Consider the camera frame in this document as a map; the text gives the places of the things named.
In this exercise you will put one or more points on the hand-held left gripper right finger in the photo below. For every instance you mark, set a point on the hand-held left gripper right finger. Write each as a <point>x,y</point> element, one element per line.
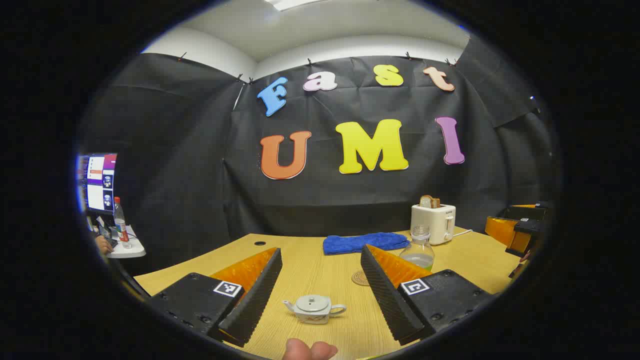
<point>385,295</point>

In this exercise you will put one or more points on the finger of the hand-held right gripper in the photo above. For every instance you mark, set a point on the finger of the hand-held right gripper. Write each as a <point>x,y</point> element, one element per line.
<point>530,212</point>
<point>527,227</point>

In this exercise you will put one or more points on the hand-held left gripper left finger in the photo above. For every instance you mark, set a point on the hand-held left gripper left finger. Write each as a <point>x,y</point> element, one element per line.
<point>255,300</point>

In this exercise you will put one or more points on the round brown coaster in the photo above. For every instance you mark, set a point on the round brown coaster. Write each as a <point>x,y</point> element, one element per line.
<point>359,278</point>

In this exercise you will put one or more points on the green label water bottle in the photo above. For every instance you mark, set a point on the green label water bottle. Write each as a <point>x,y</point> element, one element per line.
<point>419,250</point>

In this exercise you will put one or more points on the red label plastic bottle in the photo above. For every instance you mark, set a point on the red label plastic bottle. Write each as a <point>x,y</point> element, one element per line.
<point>120,222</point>

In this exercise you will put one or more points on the blue towel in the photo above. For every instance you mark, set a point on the blue towel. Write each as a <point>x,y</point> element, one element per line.
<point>355,243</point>

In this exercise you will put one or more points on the white toaster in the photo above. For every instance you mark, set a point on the white toaster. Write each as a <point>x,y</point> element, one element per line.
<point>432,222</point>

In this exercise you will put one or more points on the brown bread slice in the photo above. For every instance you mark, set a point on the brown bread slice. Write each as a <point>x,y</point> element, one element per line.
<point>436,202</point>

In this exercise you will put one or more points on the pale bread slice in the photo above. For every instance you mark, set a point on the pale bread slice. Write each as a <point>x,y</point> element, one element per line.
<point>426,201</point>

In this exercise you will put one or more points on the white side table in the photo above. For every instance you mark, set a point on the white side table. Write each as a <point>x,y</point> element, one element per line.
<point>131,250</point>

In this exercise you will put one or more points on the black backdrop cloth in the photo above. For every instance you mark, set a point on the black backdrop cloth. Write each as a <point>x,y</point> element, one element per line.
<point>200,150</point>

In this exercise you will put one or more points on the computer monitor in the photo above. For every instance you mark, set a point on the computer monitor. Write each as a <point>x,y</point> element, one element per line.
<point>100,180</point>

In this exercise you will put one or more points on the ceiling light panel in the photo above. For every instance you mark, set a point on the ceiling light panel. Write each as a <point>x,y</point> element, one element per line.
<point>290,4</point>

